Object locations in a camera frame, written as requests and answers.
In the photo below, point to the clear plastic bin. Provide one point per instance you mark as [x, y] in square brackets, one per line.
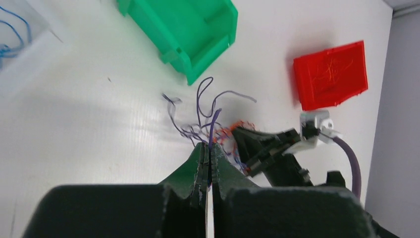
[32, 35]

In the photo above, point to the green plastic bin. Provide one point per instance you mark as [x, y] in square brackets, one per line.
[189, 34]

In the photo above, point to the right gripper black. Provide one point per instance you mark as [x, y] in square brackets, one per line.
[262, 153]

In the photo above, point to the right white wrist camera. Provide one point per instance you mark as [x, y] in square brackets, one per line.
[316, 128]

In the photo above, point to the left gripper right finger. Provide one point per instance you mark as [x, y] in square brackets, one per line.
[224, 179]

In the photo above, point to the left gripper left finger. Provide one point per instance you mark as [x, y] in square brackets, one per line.
[186, 193]

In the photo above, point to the red plastic bin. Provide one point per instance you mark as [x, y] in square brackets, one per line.
[331, 76]

